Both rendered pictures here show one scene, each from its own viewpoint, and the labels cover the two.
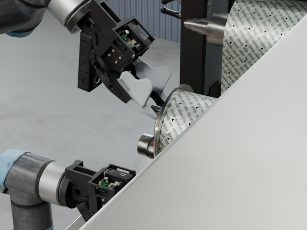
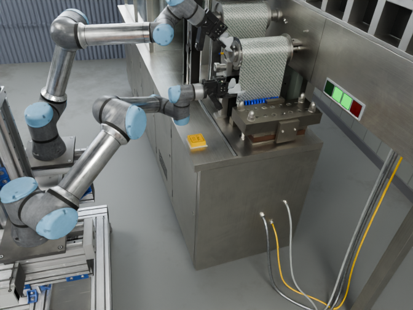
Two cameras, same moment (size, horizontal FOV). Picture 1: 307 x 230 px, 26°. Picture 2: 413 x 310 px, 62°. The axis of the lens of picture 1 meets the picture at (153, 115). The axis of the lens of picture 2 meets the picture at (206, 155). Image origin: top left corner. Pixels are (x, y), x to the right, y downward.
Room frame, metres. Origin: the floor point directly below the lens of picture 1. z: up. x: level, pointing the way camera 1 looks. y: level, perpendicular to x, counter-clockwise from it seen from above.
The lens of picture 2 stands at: (0.05, 1.21, 1.85)
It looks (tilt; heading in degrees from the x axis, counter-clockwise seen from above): 38 degrees down; 310
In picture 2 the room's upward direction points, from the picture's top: 3 degrees clockwise
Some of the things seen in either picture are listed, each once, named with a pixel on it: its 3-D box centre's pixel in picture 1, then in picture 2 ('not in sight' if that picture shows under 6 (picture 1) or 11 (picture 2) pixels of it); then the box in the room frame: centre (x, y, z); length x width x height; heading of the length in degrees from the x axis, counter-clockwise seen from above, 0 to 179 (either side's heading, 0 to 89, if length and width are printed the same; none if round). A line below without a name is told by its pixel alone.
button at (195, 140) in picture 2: not in sight; (196, 140); (0.93, 0.24, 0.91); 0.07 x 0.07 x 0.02; 61
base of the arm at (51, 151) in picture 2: not in sight; (47, 142); (1.45, 0.71, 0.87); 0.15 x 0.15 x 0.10
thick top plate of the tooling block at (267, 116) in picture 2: not in sight; (276, 115); (0.72, -0.09, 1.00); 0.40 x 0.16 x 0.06; 61
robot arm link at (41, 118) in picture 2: not in sight; (41, 120); (1.46, 0.71, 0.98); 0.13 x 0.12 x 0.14; 134
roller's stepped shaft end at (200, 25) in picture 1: (198, 25); not in sight; (1.22, -0.09, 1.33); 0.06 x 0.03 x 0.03; 61
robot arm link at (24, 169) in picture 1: (27, 174); (181, 94); (1.04, 0.23, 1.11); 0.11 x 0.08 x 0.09; 61
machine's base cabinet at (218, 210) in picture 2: not in sight; (187, 107); (1.76, -0.54, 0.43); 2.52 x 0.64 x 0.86; 151
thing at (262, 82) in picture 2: not in sight; (260, 83); (0.85, -0.11, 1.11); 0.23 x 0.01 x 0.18; 61
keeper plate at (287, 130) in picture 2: not in sight; (287, 131); (0.64, -0.06, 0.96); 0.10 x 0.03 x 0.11; 61
